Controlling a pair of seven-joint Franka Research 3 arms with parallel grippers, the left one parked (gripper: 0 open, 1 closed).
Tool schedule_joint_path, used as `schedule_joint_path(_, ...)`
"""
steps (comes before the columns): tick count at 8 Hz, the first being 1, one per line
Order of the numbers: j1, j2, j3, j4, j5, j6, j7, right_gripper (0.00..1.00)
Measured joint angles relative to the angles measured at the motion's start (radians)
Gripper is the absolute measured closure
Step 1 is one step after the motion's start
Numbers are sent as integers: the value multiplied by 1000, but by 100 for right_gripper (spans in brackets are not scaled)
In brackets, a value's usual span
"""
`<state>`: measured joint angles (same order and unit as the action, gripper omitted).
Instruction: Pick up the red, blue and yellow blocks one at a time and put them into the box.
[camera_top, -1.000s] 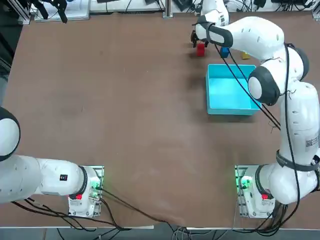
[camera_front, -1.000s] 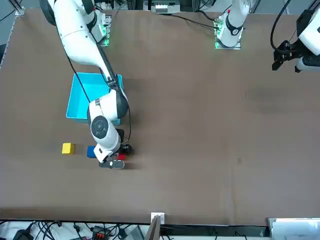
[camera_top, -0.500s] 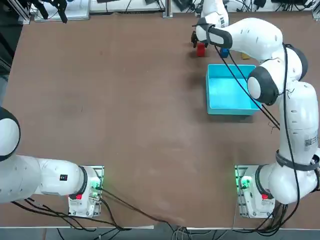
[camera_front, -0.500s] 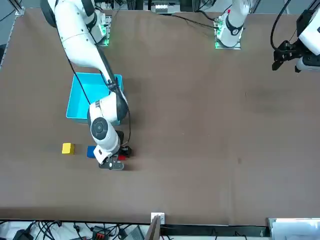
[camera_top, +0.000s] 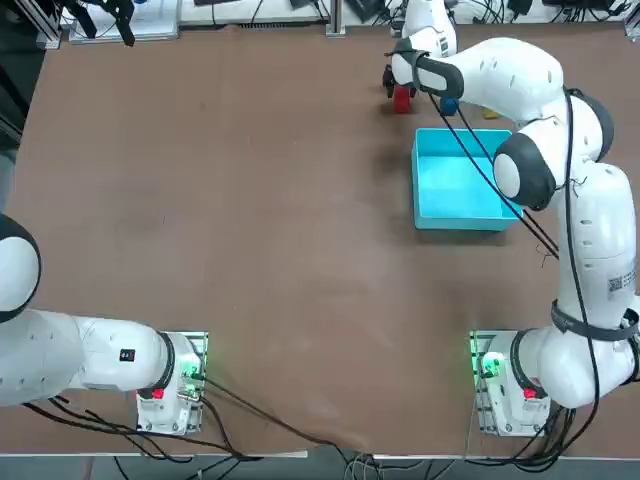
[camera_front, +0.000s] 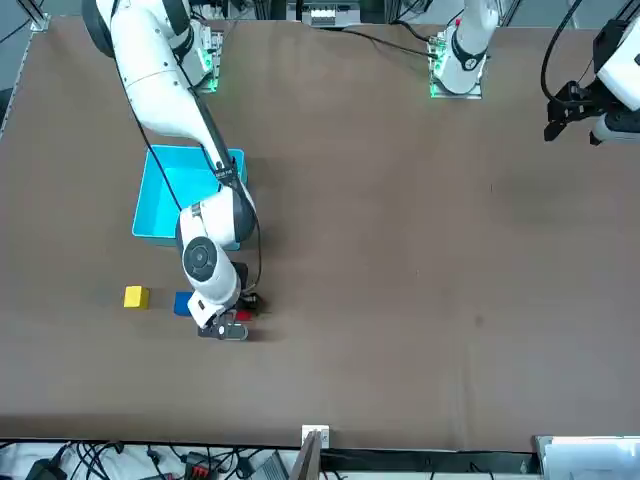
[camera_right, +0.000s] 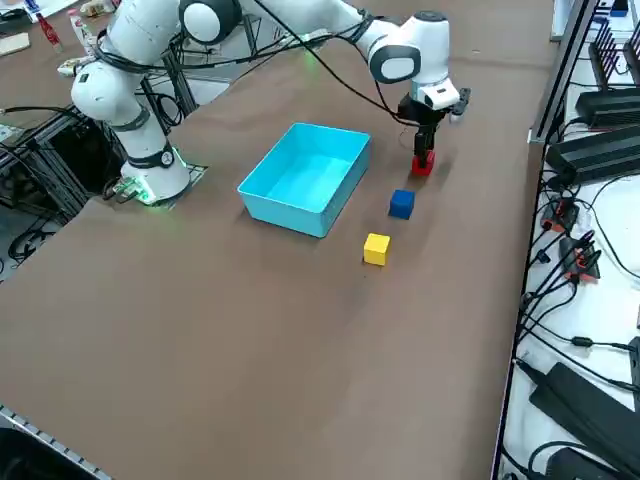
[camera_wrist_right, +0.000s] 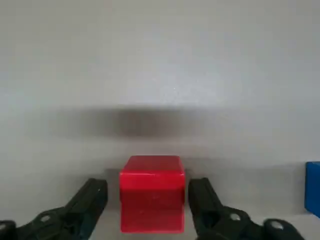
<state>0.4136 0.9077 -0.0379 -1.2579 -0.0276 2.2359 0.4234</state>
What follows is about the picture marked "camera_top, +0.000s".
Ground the aluminium frame profile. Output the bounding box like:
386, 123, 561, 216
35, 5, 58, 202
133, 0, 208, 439
19, 0, 62, 50
624, 0, 640, 39

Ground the cyan plastic box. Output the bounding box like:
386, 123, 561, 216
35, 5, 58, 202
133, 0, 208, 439
410, 127, 525, 233

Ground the red block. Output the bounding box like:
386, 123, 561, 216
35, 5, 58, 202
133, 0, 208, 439
391, 85, 414, 116

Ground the black cable across table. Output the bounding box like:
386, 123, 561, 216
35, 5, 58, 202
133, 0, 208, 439
202, 377, 374, 451

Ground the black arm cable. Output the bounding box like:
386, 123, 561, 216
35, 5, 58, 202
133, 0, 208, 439
19, 394, 261, 459
382, 47, 604, 416

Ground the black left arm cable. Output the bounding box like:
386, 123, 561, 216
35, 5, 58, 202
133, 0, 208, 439
19, 394, 261, 459

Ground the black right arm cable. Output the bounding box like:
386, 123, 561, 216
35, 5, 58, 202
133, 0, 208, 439
382, 47, 604, 416

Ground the grey aluminium post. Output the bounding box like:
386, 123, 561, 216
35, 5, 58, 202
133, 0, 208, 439
326, 0, 347, 37

